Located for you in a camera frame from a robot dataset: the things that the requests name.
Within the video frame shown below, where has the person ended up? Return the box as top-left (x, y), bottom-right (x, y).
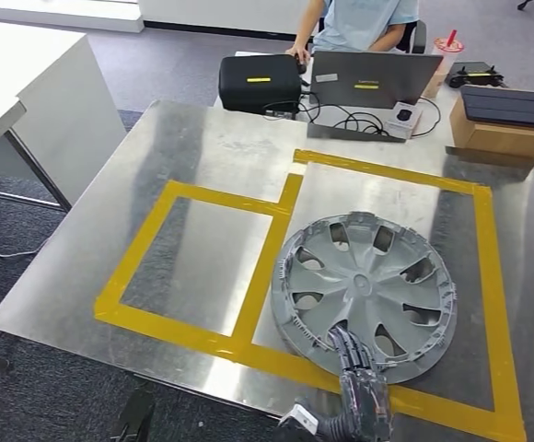
top-left (285, 0), bottom-right (421, 65)

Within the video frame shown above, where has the person's right hand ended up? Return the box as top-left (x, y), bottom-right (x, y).
top-left (285, 41), bottom-right (313, 66)

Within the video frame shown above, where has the yellow tape double rectangle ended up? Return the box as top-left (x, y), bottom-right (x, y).
top-left (93, 147), bottom-right (529, 442)

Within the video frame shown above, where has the dark grey laptop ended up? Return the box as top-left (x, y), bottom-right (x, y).
top-left (306, 50), bottom-right (445, 144)

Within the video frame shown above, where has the stainless steel workbench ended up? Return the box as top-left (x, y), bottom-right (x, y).
top-left (0, 99), bottom-right (534, 442)

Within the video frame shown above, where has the grey plastic wheel hubcap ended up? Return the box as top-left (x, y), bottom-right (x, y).
top-left (270, 211), bottom-right (459, 386)

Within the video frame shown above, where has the black handheld controller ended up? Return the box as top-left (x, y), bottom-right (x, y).
top-left (445, 61), bottom-right (506, 91)

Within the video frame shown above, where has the white low platform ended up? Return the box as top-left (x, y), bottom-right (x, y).
top-left (0, 0), bottom-right (144, 35)

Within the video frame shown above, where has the white panel desk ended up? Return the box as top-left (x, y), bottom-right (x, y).
top-left (0, 17), bottom-right (128, 210)

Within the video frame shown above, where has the black cable tangle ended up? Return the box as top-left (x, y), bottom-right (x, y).
top-left (262, 91), bottom-right (442, 140)

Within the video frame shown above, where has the black slatted folding case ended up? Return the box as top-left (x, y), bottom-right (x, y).
top-left (459, 84), bottom-right (534, 131)

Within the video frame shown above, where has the black office chair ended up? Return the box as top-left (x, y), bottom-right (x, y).
top-left (395, 19), bottom-right (427, 56)

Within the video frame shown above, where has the small white adapter box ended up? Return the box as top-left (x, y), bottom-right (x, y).
top-left (384, 100), bottom-right (424, 140)

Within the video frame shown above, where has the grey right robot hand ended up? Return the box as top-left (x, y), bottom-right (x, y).
top-left (325, 324), bottom-right (394, 442)

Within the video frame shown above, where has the black carrying case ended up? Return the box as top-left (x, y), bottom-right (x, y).
top-left (218, 53), bottom-right (303, 117)

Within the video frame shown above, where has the drink cup red lid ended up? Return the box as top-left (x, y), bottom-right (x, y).
top-left (422, 29), bottom-right (465, 100)

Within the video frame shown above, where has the brown cardboard box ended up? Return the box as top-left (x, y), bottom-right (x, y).
top-left (449, 94), bottom-right (534, 164)

